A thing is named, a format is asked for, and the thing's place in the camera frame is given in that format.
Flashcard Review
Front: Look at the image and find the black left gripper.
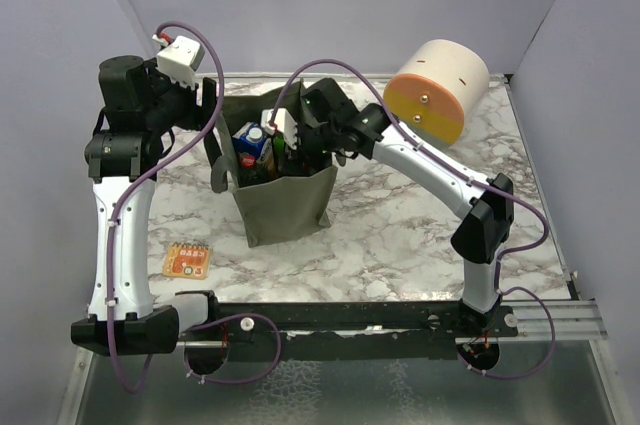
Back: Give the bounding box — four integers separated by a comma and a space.
143, 57, 220, 134

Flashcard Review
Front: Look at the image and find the cream cylinder with orange face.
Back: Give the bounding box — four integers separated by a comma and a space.
383, 39, 489, 149

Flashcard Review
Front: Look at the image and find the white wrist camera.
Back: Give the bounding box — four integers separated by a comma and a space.
152, 32, 204, 90
260, 108, 299, 150

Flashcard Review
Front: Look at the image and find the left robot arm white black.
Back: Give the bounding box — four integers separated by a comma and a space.
70, 53, 221, 356

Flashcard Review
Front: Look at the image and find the green tea plastic bottle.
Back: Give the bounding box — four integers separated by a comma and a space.
272, 134, 291, 176

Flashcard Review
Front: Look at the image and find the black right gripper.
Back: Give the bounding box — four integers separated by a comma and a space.
278, 120, 341, 188

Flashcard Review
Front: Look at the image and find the olive green canvas bag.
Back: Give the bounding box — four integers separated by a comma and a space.
204, 89, 338, 247

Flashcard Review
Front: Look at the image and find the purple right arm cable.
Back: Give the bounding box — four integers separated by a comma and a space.
267, 58, 557, 380

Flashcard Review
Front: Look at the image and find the orange small notepad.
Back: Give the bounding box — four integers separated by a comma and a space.
162, 242, 211, 280

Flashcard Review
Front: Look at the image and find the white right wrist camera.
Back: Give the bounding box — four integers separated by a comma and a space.
260, 108, 299, 150

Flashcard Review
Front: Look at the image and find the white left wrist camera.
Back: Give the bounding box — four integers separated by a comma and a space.
152, 32, 204, 90

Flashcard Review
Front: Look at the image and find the aluminium frame rail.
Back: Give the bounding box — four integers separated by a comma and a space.
77, 298, 609, 347

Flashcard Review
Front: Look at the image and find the cola glass bottle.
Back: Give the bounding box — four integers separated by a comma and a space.
239, 152, 259, 186

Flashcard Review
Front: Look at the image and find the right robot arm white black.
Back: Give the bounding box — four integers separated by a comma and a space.
298, 78, 514, 336

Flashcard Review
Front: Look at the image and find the blue white beverage carton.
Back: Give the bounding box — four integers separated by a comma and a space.
232, 122, 277, 184

